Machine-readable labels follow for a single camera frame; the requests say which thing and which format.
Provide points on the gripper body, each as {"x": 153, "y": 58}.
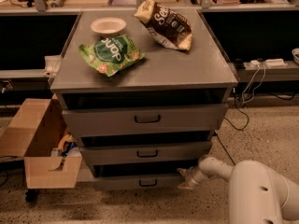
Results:
{"x": 192, "y": 176}

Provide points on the grey bottom drawer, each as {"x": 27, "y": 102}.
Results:
{"x": 137, "y": 182}

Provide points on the grey drawer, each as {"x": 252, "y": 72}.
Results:
{"x": 141, "y": 120}
{"x": 145, "y": 153}
{"x": 137, "y": 182}

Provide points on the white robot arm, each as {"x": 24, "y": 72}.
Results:
{"x": 257, "y": 194}

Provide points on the grey middle drawer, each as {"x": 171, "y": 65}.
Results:
{"x": 145, "y": 153}

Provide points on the grey top drawer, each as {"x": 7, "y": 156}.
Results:
{"x": 141, "y": 120}

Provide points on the grey drawer cabinet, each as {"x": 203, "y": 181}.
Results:
{"x": 165, "y": 77}

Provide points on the open cardboard box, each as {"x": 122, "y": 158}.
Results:
{"x": 37, "y": 128}

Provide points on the green snack bag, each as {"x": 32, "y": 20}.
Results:
{"x": 110, "y": 55}

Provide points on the white power strip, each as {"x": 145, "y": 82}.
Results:
{"x": 271, "y": 63}

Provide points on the brown snack bag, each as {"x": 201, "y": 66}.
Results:
{"x": 169, "y": 28}

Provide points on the black caster wheel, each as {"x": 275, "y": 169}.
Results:
{"x": 31, "y": 195}

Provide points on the white paper bowl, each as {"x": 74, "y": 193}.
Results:
{"x": 108, "y": 26}

